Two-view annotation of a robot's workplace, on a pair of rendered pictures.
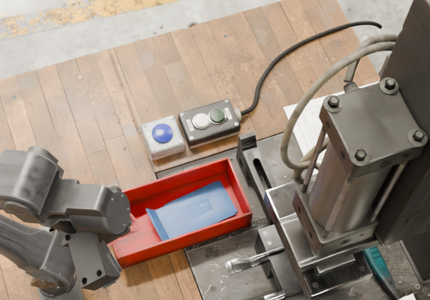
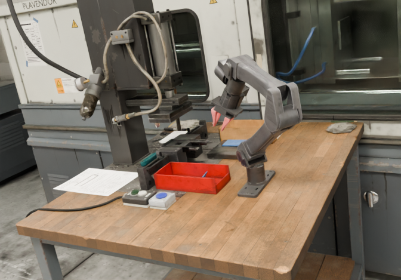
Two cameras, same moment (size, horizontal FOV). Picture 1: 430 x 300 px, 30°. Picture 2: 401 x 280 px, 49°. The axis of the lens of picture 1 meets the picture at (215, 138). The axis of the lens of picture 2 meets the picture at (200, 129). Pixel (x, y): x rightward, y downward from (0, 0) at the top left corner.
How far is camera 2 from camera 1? 202 cm
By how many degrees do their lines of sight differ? 90
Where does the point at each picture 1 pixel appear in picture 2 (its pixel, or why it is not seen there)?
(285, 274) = (184, 143)
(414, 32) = not seen: outside the picture
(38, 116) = (199, 231)
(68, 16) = not seen: outside the picture
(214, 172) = (162, 184)
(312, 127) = (110, 188)
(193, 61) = (107, 223)
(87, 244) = not seen: hidden behind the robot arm
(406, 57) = (137, 2)
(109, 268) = not seen: hidden behind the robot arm
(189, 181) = (174, 186)
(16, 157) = (235, 59)
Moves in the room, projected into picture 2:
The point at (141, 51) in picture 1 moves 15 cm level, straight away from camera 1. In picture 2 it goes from (119, 236) to (76, 262)
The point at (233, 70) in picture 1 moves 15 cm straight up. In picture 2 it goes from (100, 214) to (90, 174)
